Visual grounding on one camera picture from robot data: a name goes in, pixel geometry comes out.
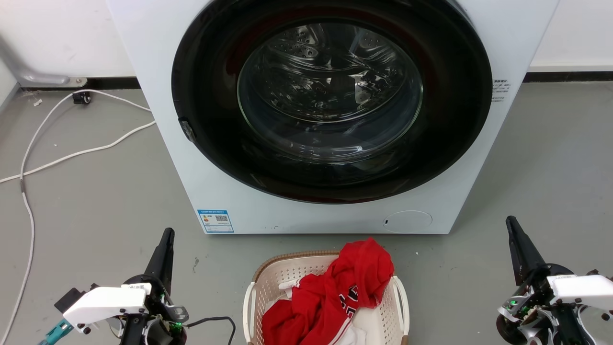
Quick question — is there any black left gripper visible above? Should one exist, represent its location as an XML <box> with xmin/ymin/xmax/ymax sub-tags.
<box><xmin>122</xmin><ymin>228</ymin><xmax>190</xmax><ymax>338</ymax></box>

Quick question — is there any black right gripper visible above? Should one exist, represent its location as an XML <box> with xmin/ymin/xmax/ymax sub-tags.
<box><xmin>497</xmin><ymin>215</ymin><xmax>575</xmax><ymax>332</ymax></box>

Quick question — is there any white plastic laundry basket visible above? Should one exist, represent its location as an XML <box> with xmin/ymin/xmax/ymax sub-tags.
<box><xmin>242</xmin><ymin>249</ymin><xmax>410</xmax><ymax>345</ymax></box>

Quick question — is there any blue energy label sticker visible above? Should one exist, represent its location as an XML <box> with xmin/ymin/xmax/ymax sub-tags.
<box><xmin>197</xmin><ymin>209</ymin><xmax>235</xmax><ymax>234</ymax></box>

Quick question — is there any round white filter cover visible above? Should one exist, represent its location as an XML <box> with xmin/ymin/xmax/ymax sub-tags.
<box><xmin>382</xmin><ymin>210</ymin><xmax>433</xmax><ymax>234</ymax></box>

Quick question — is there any round black washing machine door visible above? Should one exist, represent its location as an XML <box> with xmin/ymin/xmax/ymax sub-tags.
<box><xmin>171</xmin><ymin>0</ymin><xmax>493</xmax><ymax>204</ymax></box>

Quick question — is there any small text label sticker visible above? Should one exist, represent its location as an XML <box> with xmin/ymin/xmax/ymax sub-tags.
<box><xmin>491</xmin><ymin>79</ymin><xmax>512</xmax><ymax>103</ymax></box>

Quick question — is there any white garment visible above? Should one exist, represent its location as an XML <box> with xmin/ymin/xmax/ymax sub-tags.
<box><xmin>266</xmin><ymin>281</ymin><xmax>386</xmax><ymax>345</ymax></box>

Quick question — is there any red sports jersey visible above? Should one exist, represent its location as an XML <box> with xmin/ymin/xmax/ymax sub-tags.
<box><xmin>261</xmin><ymin>237</ymin><xmax>395</xmax><ymax>345</ymax></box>

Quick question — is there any white front-load washing machine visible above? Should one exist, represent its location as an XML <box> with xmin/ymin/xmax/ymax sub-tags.
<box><xmin>106</xmin><ymin>0</ymin><xmax>560</xmax><ymax>235</ymax></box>

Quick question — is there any steel washing machine drum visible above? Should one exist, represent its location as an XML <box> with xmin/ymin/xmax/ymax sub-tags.
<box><xmin>238</xmin><ymin>22</ymin><xmax>424</xmax><ymax>164</ymax></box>

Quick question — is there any thin black left gripper cable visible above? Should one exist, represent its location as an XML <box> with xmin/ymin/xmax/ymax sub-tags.
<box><xmin>184</xmin><ymin>316</ymin><xmax>237</xmax><ymax>345</ymax></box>

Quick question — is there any white power cable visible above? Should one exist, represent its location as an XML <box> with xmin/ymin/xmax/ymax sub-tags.
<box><xmin>0</xmin><ymin>121</ymin><xmax>157</xmax><ymax>184</ymax></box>

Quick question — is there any long white cable grey sleeve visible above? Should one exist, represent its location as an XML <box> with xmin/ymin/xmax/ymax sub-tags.
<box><xmin>0</xmin><ymin>89</ymin><xmax>152</xmax><ymax>343</ymax></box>

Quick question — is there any grey metal floor bracket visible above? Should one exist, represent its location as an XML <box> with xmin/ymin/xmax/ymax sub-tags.
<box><xmin>0</xmin><ymin>34</ymin><xmax>88</xmax><ymax>89</ymax></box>

